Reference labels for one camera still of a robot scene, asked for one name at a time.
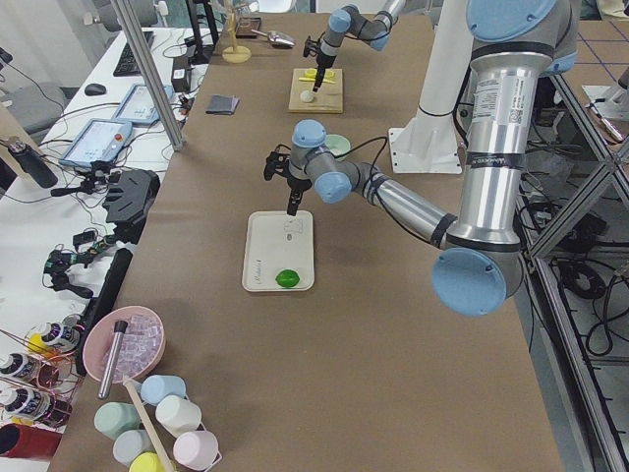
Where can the wooden mug tree stand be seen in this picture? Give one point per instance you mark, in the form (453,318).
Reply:
(234,53)

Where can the metal scoop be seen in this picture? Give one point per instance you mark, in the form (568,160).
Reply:
(276,39)

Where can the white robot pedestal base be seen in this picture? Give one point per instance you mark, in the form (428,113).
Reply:
(428,143)

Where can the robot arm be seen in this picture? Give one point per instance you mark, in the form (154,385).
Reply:
(509,45)
(349,21)

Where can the blue cup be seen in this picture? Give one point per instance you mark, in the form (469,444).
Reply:
(156,387)

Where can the yellow plastic knife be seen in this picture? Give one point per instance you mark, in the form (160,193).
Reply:
(312,80)

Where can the metal tube in bowl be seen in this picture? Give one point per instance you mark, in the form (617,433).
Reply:
(106,381)

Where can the black keyboard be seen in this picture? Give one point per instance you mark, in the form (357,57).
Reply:
(127,65)

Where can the bamboo cutting board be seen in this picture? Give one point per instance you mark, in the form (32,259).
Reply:
(329,98)

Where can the green cup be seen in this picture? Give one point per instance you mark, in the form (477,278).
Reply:
(112,419)

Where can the pink cup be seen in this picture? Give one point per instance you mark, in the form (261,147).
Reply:
(197,450)

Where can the yellow cup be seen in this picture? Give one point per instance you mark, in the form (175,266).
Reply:
(147,462)

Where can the pink bowl with ice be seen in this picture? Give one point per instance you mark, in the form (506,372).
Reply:
(142,347)

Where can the black gripper part on desk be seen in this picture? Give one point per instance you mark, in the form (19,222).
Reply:
(128,201)

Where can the near teach pendant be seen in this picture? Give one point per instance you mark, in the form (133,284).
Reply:
(99,140)

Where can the white steamed bun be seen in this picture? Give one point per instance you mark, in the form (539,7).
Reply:
(307,96)

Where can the white cup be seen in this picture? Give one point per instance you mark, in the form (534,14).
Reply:
(178,415)

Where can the far teach pendant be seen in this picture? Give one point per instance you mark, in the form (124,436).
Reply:
(137,107)

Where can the black computer mouse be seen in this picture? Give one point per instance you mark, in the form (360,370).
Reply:
(95,89)

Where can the grey folded cloth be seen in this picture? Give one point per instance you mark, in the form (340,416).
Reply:
(222,104)

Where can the green lime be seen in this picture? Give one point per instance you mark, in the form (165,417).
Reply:
(287,278)

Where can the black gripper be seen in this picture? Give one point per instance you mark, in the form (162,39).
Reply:
(323,62)
(295,186)

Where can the aluminium frame post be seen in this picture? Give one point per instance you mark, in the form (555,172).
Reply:
(128,20)

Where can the grey cup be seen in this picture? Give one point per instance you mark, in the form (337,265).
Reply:
(130,444)

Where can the beige rabbit tray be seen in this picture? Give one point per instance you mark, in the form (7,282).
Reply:
(276,240)

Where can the light green bowl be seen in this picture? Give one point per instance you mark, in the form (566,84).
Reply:
(338,145)

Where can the teach pendant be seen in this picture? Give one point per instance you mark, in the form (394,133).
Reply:
(137,107)
(99,140)

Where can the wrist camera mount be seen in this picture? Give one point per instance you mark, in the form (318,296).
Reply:
(311,47)
(277,162)

